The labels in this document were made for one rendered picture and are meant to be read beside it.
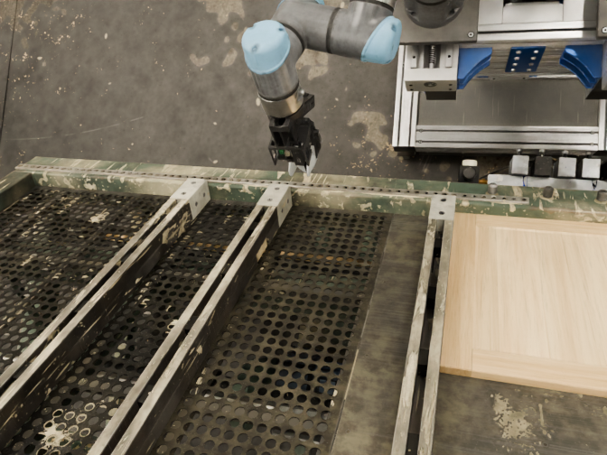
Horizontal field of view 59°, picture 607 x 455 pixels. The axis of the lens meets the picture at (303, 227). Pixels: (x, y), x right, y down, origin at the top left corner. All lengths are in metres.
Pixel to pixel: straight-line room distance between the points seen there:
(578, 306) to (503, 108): 1.19
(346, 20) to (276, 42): 0.13
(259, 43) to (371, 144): 1.67
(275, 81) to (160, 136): 2.00
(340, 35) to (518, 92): 1.47
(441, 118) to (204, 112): 1.18
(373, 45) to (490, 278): 0.63
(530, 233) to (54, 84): 2.62
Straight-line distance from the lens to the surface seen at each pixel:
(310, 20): 0.95
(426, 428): 0.92
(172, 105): 2.89
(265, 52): 0.88
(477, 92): 2.32
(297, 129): 1.03
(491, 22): 1.61
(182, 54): 2.95
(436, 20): 1.48
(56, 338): 1.21
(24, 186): 2.03
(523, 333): 1.18
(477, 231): 1.46
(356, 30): 0.93
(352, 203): 1.55
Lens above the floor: 2.41
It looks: 74 degrees down
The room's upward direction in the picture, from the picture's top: 71 degrees counter-clockwise
